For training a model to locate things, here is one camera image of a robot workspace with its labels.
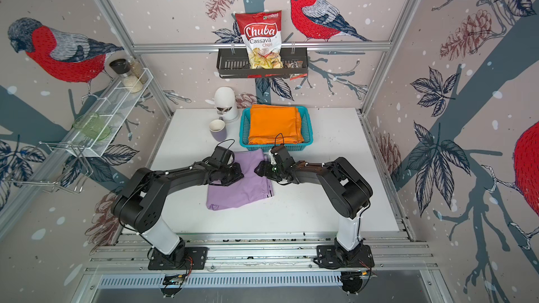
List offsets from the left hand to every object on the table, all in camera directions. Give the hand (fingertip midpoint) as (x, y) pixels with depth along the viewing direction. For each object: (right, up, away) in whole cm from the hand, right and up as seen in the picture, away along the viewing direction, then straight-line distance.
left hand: (248, 171), depth 93 cm
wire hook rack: (-56, +4, -23) cm, 61 cm away
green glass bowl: (-49, +21, -25) cm, 59 cm away
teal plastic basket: (+28, +26, +14) cm, 40 cm away
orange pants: (+12, +22, +13) cm, 28 cm away
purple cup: (-17, +19, +9) cm, 27 cm away
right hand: (+5, 0, 0) cm, 5 cm away
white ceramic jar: (-17, +35, +22) cm, 44 cm away
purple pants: (+1, -6, -3) cm, 7 cm away
